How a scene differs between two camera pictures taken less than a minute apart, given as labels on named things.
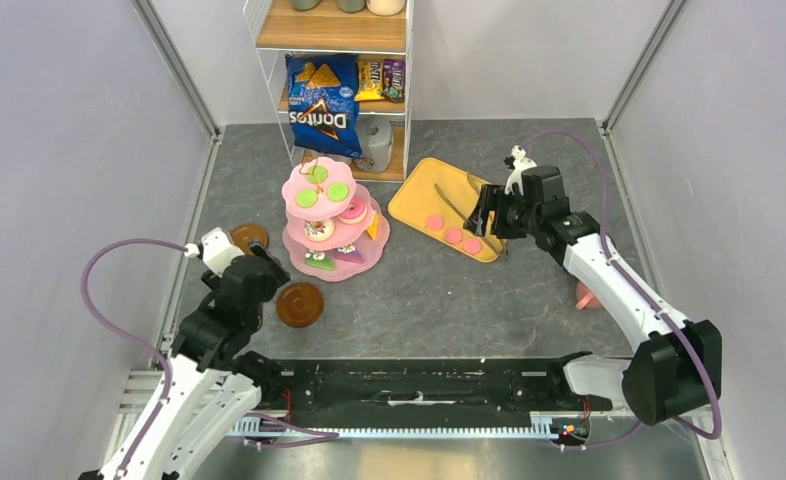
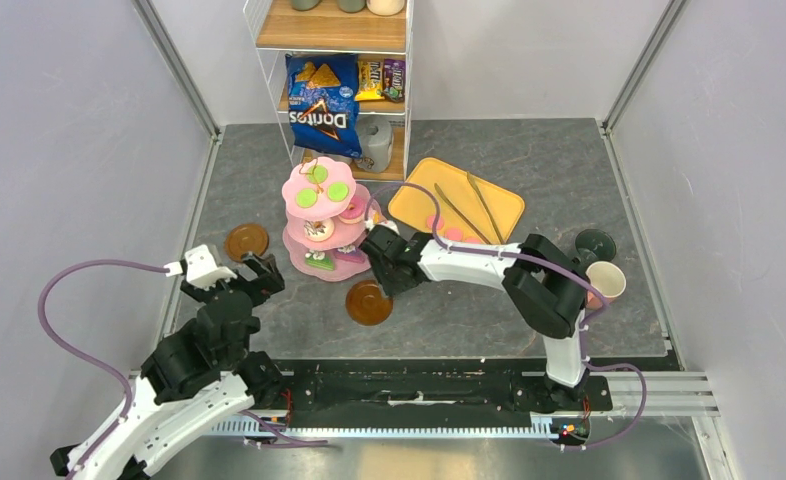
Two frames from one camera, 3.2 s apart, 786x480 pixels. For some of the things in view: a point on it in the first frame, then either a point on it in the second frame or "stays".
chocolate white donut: [319, 230] stays
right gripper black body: [512, 218] -> [389, 281]
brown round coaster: [299, 305] -> [367, 304]
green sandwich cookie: [317, 174] stays
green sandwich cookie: [306, 198] stays
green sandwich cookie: [338, 191] stays
